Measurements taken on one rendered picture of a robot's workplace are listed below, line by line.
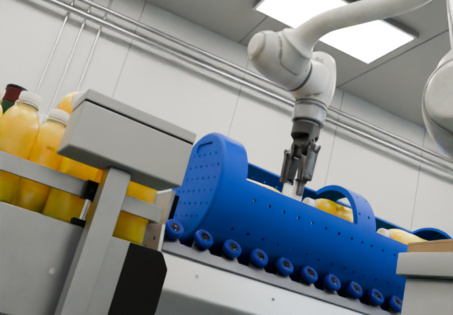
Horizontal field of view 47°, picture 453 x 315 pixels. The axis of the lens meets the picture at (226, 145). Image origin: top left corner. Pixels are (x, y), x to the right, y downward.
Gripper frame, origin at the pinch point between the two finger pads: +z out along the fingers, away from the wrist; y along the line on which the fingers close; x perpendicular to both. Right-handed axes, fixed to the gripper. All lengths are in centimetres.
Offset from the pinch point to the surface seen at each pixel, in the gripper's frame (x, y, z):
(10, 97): 70, 38, -8
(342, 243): -12.0, -8.3, 8.8
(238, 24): -94, 292, -227
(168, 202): 31.6, 1.0, 11.9
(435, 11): -189, 143, -226
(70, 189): 56, -15, 19
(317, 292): -9.2, -5.8, 21.6
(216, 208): 23.4, -7.4, 11.1
